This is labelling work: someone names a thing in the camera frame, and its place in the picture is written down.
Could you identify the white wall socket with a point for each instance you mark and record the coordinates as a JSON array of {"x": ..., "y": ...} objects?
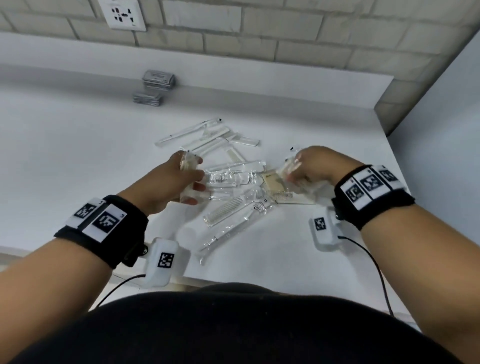
[{"x": 122, "y": 15}]

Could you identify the black marker wristband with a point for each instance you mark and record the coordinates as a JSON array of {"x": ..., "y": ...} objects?
[
  {"x": 123, "y": 240},
  {"x": 378, "y": 210}
]

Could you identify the black shirt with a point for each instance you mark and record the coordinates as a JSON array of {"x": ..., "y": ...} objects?
[{"x": 240, "y": 330}]

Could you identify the stack of toothpaste sachets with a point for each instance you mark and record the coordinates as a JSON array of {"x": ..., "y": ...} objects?
[{"x": 147, "y": 99}]

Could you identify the person's left hand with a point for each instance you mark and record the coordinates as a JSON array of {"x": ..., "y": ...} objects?
[{"x": 161, "y": 183}]

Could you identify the stack of shampoo sachets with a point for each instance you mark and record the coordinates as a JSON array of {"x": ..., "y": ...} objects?
[{"x": 159, "y": 80}]

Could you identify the white countertop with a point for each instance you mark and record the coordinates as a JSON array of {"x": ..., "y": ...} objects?
[{"x": 75, "y": 150}]

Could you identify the pile of clear-wrapped toiletries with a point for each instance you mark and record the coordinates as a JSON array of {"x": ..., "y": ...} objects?
[{"x": 232, "y": 210}]

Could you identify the person's right hand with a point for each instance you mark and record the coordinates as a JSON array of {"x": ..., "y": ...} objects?
[{"x": 322, "y": 163}]

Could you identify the person's left forearm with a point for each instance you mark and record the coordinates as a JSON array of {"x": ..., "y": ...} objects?
[{"x": 45, "y": 300}]

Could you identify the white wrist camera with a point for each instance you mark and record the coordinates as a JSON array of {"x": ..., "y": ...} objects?
[
  {"x": 324, "y": 228},
  {"x": 165, "y": 262}
]

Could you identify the person's right forearm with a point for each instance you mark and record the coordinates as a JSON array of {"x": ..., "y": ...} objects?
[{"x": 431, "y": 281}]

